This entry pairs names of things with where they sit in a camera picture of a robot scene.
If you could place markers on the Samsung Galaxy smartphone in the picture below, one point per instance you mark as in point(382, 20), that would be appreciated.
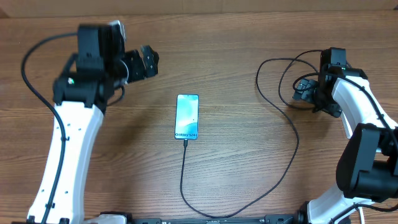
point(186, 118)

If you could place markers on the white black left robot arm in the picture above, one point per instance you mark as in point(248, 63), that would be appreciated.
point(81, 95)

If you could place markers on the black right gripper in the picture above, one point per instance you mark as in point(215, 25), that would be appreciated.
point(304, 93)

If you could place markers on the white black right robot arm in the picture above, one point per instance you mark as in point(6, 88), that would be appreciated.
point(366, 173)

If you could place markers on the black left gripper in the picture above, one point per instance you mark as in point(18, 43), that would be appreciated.
point(139, 72)

